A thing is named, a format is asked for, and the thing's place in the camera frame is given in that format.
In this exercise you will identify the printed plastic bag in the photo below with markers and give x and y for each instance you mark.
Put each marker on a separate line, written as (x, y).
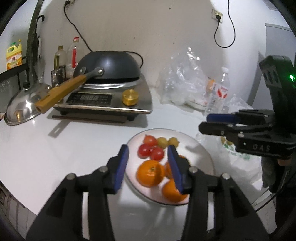
(243, 168)

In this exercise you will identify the gold cooker knob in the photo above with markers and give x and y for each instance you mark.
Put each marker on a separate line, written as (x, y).
(130, 97)

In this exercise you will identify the steel induction cooker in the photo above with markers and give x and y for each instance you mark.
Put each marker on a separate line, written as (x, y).
(107, 99)

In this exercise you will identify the steel pot lid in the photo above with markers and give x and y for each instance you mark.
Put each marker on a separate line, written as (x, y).
(21, 108)

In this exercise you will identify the white round plate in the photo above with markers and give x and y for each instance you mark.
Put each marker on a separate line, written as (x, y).
(197, 156)

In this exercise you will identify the large orange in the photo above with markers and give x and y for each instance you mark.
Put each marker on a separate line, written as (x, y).
(150, 173)

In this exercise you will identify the oil bottle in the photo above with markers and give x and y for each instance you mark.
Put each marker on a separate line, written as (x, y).
(60, 61)

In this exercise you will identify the crumpled plastic bag right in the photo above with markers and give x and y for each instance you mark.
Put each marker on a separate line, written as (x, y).
(235, 104)

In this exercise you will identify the yellow-green small fruit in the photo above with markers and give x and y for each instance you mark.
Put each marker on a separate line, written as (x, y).
(162, 142)

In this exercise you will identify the crumpled clear plastic bag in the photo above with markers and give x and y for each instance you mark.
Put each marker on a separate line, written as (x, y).
(183, 81)

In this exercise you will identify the black shelf rack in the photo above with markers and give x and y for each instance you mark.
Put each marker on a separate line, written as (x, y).
(11, 79)

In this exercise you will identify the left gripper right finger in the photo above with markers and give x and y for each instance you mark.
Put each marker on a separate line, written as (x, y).
(217, 208)

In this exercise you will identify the yellow detergent jug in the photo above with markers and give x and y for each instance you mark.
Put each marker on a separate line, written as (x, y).
(14, 55)

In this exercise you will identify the white wall socket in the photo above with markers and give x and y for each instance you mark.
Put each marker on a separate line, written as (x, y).
(216, 15)

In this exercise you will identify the clear water bottle red label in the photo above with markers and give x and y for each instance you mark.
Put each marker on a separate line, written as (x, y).
(218, 93)

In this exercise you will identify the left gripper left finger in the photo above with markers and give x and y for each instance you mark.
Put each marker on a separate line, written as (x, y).
(61, 216)

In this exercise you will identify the black wok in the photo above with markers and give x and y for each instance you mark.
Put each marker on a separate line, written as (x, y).
(99, 65)

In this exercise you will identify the small orange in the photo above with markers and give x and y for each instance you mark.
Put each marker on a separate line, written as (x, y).
(176, 167)
(171, 193)

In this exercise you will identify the red cherry tomato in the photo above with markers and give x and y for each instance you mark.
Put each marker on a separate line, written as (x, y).
(144, 151)

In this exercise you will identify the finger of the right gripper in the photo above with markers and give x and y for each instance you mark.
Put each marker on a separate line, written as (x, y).
(239, 132)
(226, 117)

